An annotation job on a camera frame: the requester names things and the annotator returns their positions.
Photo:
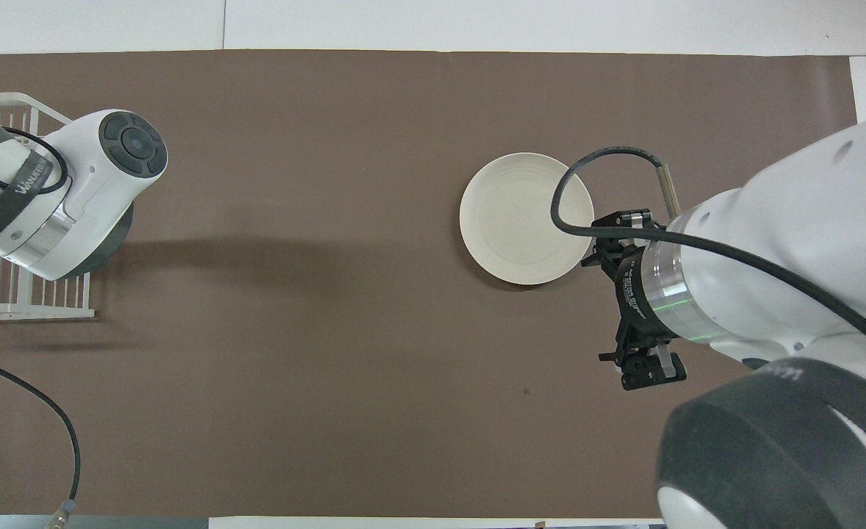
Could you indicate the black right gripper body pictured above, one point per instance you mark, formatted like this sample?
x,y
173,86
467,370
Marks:
x,y
632,294

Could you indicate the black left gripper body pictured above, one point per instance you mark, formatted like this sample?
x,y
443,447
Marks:
x,y
118,239

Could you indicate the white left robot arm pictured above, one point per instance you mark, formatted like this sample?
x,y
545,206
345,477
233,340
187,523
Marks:
x,y
73,191

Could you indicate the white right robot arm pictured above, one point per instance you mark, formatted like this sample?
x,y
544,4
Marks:
x,y
785,242

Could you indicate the cream round plate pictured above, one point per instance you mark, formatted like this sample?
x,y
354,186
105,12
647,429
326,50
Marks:
x,y
513,220

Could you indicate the brown table mat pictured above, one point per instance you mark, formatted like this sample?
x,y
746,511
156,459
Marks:
x,y
330,220

